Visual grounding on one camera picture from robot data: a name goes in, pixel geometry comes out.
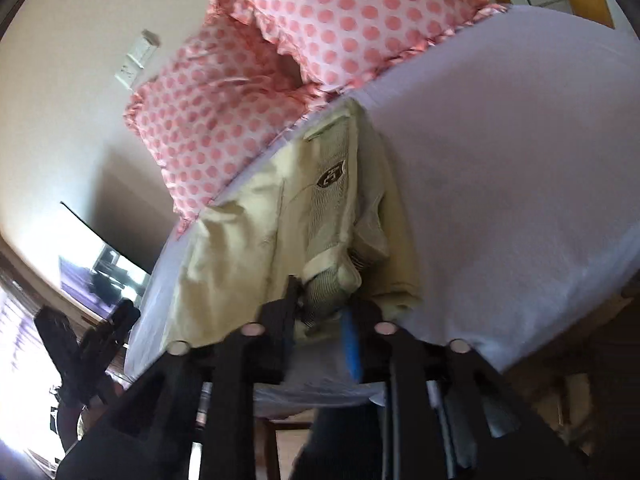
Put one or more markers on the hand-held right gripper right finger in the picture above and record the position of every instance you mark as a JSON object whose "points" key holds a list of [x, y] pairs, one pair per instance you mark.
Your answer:
{"points": [[353, 347]]}

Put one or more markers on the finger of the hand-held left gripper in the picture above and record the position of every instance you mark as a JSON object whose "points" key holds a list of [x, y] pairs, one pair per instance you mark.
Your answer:
{"points": [[56, 342], [112, 332]]}

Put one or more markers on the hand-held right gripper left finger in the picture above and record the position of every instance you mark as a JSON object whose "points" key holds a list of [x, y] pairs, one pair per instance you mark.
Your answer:
{"points": [[281, 332]]}

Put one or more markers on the pale yellow shirt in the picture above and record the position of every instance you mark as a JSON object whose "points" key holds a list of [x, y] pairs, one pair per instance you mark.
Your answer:
{"points": [[250, 220]]}

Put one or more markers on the bed with lavender sheet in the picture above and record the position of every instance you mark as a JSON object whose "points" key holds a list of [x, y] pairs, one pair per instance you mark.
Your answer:
{"points": [[500, 185]]}

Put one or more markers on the pink polka dot pillow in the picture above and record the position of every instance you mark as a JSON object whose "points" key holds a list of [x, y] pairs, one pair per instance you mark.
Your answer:
{"points": [[350, 15], [210, 115]]}

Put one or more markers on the wall-mounted television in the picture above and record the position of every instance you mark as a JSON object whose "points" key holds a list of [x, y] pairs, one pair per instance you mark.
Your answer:
{"points": [[100, 265]]}

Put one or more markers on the wooden bed frame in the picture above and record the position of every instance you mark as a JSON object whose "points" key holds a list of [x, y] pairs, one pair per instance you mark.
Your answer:
{"points": [[575, 360]]}

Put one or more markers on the white wall socket plate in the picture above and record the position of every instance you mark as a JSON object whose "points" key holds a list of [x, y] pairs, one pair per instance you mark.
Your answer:
{"points": [[127, 76]]}

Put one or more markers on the white wall switch plate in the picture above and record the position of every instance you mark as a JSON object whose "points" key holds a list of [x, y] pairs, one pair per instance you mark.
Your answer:
{"points": [[144, 49]]}

